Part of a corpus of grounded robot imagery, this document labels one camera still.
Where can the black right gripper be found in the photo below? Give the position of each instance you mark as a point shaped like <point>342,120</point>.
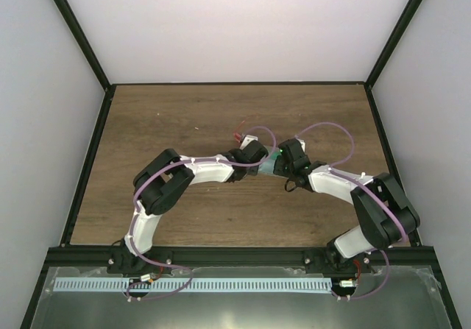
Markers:
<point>278,169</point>

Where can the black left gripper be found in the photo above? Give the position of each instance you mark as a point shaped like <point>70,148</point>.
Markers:
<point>253,170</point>

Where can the grey case green lining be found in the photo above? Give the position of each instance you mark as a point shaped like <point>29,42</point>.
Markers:
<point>270,156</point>

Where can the light blue cleaning cloth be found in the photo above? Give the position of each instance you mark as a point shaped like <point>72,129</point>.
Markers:
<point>267,167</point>

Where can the pink transparent sunglasses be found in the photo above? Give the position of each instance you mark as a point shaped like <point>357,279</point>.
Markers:
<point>247,126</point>

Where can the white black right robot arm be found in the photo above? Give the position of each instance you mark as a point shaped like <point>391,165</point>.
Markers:
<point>385,214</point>

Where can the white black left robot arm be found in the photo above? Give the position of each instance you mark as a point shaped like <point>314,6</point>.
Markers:
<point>159,186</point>

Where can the grey metal front panel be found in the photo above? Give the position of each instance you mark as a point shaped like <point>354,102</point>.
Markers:
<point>387,297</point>

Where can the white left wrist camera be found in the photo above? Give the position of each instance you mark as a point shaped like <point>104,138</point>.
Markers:
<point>247,139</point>

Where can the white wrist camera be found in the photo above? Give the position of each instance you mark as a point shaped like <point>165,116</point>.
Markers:
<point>247,139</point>
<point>302,143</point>

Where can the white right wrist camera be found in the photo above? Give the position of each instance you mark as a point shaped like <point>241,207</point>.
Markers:
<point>302,143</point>

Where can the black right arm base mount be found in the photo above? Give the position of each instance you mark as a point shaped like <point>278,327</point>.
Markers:
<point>327,260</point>

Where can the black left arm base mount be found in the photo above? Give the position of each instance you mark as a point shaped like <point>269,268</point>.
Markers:
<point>122,261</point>

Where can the light blue slotted cable duct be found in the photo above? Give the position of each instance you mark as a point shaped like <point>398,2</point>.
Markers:
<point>309,285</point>

